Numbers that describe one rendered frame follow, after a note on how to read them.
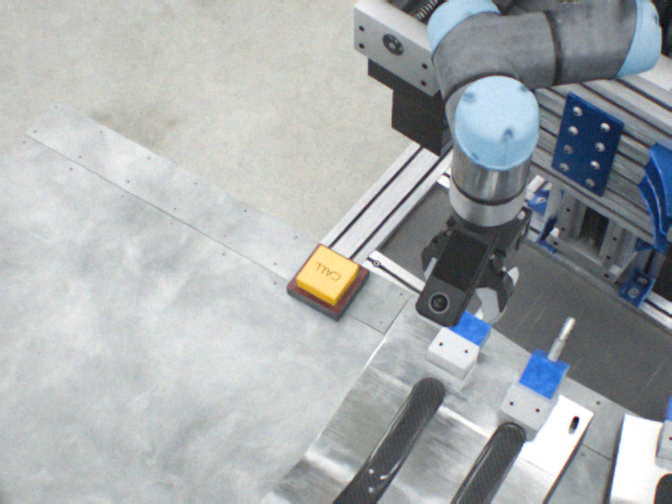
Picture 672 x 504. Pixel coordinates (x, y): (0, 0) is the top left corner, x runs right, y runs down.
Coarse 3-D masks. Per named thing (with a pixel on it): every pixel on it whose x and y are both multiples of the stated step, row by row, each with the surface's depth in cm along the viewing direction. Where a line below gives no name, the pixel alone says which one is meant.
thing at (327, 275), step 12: (324, 252) 174; (312, 264) 173; (324, 264) 173; (336, 264) 173; (348, 264) 173; (300, 276) 172; (312, 276) 172; (324, 276) 172; (336, 276) 172; (348, 276) 172; (312, 288) 172; (324, 288) 171; (336, 288) 171; (324, 300) 172; (336, 300) 171
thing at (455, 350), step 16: (464, 320) 161; (480, 320) 161; (448, 336) 159; (464, 336) 160; (480, 336) 160; (432, 352) 158; (448, 352) 158; (464, 352) 158; (448, 368) 159; (464, 368) 157
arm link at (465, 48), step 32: (480, 0) 130; (448, 32) 128; (480, 32) 127; (512, 32) 127; (544, 32) 127; (448, 64) 127; (480, 64) 125; (512, 64) 127; (544, 64) 128; (448, 96) 127
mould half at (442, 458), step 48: (432, 336) 162; (384, 384) 159; (480, 384) 158; (336, 432) 156; (432, 432) 156; (480, 432) 155; (528, 432) 155; (576, 432) 155; (288, 480) 150; (336, 480) 152; (432, 480) 153; (528, 480) 153
